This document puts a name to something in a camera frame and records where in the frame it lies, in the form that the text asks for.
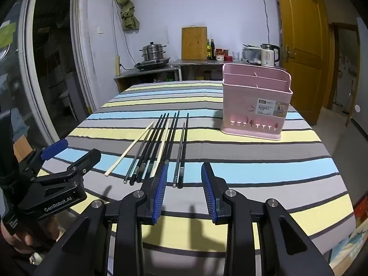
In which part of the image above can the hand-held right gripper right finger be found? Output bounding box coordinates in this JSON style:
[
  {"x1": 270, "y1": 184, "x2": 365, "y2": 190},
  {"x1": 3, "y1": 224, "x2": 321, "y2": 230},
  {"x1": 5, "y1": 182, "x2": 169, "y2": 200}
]
[{"x1": 201, "y1": 162, "x2": 335, "y2": 276}]

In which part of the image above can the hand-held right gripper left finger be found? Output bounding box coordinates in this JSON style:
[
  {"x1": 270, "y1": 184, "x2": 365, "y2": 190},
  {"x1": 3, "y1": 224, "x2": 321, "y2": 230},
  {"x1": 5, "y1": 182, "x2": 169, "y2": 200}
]
[{"x1": 34, "y1": 162, "x2": 169, "y2": 276}]

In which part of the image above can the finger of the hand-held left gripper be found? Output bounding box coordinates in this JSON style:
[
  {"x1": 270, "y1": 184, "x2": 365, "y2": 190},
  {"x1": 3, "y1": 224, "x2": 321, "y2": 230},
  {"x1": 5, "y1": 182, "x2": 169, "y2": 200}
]
[
  {"x1": 34, "y1": 149, "x2": 102, "y2": 185},
  {"x1": 27, "y1": 139, "x2": 69, "y2": 179}
]

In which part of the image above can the cream wooden chopstick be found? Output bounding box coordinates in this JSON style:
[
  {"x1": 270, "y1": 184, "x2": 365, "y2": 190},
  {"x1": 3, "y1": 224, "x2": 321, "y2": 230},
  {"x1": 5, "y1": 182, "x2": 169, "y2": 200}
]
[
  {"x1": 104, "y1": 121, "x2": 155, "y2": 177},
  {"x1": 156, "y1": 118, "x2": 170, "y2": 168}
]

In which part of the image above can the metal chopstick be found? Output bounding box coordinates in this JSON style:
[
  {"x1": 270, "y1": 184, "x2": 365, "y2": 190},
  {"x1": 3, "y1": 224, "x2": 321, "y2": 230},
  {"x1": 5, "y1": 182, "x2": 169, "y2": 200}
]
[
  {"x1": 172, "y1": 122, "x2": 186, "y2": 188},
  {"x1": 124, "y1": 122, "x2": 158, "y2": 184}
]

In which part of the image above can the black chopstick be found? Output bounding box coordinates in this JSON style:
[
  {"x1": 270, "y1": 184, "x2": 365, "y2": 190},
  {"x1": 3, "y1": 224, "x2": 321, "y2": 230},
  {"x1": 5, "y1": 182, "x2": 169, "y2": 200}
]
[
  {"x1": 144, "y1": 112, "x2": 177, "y2": 180},
  {"x1": 137, "y1": 113, "x2": 169, "y2": 183},
  {"x1": 164, "y1": 111, "x2": 180, "y2": 163},
  {"x1": 130, "y1": 114, "x2": 164, "y2": 186},
  {"x1": 178, "y1": 113, "x2": 190, "y2": 189}
]

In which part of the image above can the pink plastic utensil basket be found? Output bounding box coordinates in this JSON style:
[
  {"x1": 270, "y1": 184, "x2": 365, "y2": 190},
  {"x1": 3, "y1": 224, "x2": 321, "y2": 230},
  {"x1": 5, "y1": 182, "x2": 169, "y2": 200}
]
[{"x1": 220, "y1": 63, "x2": 294, "y2": 141}]

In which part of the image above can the person's left hand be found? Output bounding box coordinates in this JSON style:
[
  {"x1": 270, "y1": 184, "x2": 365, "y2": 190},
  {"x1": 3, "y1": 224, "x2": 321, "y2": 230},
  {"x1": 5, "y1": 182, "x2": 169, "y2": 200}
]
[{"x1": 0, "y1": 216, "x2": 58, "y2": 253}]

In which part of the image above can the striped tablecloth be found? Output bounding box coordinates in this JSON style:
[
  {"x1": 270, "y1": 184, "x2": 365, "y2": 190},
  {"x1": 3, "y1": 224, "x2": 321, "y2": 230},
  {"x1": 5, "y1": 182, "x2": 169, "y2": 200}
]
[{"x1": 29, "y1": 79, "x2": 355, "y2": 276}]

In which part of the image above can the sliding glass door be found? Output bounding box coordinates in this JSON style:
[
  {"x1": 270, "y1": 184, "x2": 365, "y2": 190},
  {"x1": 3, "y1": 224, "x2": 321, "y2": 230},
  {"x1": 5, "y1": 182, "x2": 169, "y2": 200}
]
[{"x1": 0, "y1": 0, "x2": 97, "y2": 156}]

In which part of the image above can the induction stove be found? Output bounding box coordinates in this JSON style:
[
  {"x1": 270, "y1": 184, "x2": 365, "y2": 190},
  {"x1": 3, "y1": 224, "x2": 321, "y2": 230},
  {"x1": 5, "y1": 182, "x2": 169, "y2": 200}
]
[{"x1": 134, "y1": 57, "x2": 171, "y2": 71}]

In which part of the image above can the steel steamer pot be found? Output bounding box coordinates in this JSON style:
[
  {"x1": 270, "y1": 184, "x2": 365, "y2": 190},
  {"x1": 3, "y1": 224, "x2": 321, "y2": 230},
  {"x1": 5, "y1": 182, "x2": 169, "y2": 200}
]
[{"x1": 140, "y1": 42, "x2": 167, "y2": 62}]

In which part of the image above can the steel kitchen counter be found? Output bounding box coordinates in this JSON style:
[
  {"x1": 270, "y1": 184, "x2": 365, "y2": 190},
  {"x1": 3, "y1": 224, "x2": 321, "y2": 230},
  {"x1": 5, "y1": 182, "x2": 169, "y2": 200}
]
[{"x1": 113, "y1": 59, "x2": 285, "y2": 92}]

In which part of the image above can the grey dish container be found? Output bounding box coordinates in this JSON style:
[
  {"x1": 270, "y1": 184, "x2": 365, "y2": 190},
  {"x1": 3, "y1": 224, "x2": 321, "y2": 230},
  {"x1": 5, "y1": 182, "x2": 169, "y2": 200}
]
[{"x1": 242, "y1": 44, "x2": 263, "y2": 64}]

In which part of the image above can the white electric kettle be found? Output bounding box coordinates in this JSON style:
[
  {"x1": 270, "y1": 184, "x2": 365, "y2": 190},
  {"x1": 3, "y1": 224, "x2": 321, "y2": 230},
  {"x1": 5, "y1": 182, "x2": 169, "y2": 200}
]
[{"x1": 260, "y1": 44, "x2": 281, "y2": 67}]

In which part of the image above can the wooden cutting board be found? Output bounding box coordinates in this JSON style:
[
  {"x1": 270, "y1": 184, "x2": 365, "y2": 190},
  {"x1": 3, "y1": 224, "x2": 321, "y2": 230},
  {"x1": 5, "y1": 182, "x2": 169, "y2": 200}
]
[{"x1": 181, "y1": 26, "x2": 208, "y2": 61}]

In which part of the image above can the green hanging cloth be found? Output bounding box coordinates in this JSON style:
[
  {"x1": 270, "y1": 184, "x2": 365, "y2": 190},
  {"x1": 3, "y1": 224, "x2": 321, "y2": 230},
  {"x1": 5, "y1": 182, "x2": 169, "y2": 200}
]
[{"x1": 115, "y1": 0, "x2": 140, "y2": 31}]

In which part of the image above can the yellow wooden door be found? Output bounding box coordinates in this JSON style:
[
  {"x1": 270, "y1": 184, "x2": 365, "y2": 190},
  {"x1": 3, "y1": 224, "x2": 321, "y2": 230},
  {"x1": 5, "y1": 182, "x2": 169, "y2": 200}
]
[{"x1": 274, "y1": 0, "x2": 330, "y2": 125}]

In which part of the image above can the metal door handle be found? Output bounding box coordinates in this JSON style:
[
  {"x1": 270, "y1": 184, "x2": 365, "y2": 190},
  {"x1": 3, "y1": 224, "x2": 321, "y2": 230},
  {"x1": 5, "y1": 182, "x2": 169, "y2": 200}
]
[{"x1": 283, "y1": 45, "x2": 296, "y2": 61}]

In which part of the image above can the wall cable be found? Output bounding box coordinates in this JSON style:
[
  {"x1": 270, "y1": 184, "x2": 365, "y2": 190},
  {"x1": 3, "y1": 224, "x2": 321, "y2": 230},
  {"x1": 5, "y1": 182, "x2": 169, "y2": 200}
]
[{"x1": 260, "y1": 0, "x2": 282, "y2": 39}]

